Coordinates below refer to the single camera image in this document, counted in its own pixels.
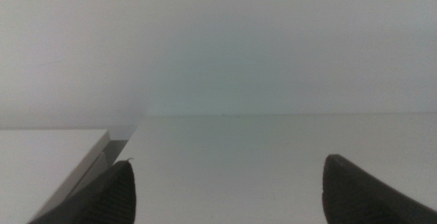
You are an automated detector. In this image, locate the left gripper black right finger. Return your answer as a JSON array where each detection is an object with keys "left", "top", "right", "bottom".
[{"left": 322, "top": 154, "right": 437, "bottom": 224}]

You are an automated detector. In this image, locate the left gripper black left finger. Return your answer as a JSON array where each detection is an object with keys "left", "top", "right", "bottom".
[{"left": 29, "top": 160, "right": 137, "bottom": 224}]

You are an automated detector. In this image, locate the white side table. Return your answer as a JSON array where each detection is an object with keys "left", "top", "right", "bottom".
[{"left": 0, "top": 129, "right": 130, "bottom": 224}]

